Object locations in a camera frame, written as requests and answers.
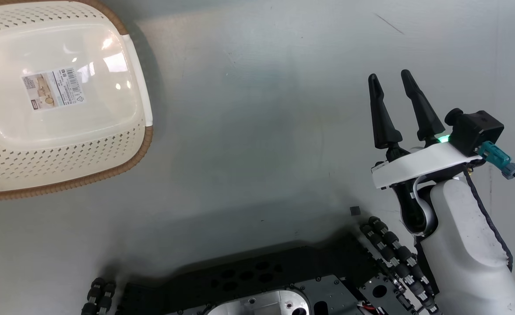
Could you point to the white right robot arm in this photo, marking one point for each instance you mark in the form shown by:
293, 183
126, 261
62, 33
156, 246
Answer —
459, 253

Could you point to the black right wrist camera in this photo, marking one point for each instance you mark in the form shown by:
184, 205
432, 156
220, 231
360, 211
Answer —
476, 129

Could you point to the black omni roller wheel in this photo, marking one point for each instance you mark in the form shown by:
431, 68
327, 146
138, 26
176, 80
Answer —
99, 297
393, 249

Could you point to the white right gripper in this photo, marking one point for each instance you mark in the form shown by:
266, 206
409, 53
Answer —
424, 164

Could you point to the basket product label sticker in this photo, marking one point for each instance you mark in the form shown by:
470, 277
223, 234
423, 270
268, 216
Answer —
54, 89

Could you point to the small black square piece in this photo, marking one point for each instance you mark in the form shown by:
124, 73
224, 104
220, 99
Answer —
355, 211

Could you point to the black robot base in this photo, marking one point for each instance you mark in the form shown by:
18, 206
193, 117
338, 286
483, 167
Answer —
283, 267

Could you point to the white perforated brown-rimmed laundry basket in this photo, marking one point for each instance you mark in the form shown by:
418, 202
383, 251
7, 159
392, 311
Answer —
65, 166

